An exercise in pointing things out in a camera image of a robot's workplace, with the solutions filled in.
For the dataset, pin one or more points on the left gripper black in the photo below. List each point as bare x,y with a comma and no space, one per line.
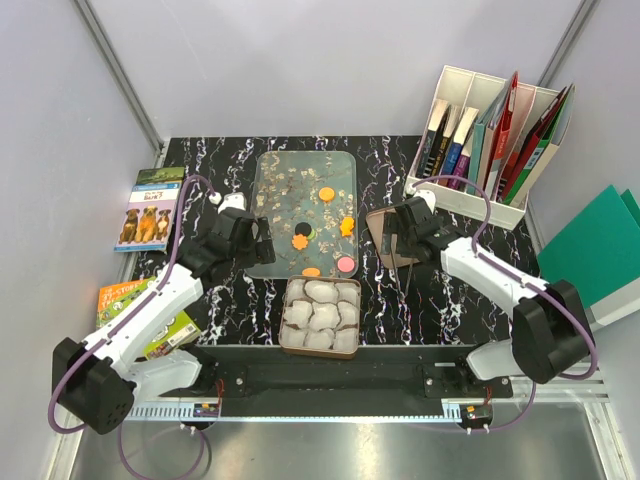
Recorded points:
264,253

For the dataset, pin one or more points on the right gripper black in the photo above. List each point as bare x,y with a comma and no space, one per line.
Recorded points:
403,250

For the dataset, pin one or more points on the orange flower cookie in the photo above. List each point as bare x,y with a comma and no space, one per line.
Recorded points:
300,242

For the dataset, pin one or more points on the black sandwich cookie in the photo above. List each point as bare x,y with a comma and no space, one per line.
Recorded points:
303,228

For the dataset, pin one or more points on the orange fish cookie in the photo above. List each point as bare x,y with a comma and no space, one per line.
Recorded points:
347,226

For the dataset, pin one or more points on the round orange cookie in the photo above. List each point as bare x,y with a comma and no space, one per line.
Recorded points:
326,194

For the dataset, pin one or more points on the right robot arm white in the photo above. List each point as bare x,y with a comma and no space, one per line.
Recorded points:
549,329

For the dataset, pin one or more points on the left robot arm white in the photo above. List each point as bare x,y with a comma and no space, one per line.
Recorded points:
102,378

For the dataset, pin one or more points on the cookie tin lid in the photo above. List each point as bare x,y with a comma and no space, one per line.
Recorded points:
375,223

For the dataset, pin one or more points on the pink round cookie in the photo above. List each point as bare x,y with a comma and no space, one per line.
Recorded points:
346,264

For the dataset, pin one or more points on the orange cookie at tray edge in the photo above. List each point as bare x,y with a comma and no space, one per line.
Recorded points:
311,272

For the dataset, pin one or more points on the floral blue serving tray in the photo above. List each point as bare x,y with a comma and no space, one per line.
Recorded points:
286,190

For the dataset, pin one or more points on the metal cookie tin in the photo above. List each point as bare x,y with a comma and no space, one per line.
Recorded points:
321,317

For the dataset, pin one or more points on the blue purple book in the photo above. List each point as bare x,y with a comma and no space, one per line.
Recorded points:
461,134

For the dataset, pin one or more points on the teal folder in organizer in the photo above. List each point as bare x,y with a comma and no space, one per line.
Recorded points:
476,152

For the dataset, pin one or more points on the dog picture book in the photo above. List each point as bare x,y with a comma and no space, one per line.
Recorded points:
150,212

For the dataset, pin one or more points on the black paperback book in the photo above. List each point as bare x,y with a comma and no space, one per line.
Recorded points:
439,128

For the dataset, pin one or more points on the white file organizer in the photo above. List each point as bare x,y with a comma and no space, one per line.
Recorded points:
473,89

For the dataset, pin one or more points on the dark red green folders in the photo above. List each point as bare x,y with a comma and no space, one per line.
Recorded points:
539,144

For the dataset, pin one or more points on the red folder in organizer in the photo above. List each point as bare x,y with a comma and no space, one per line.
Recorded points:
497,133

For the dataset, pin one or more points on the green folder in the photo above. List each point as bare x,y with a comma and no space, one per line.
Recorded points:
598,253

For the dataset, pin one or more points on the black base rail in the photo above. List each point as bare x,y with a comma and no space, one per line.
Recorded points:
379,381

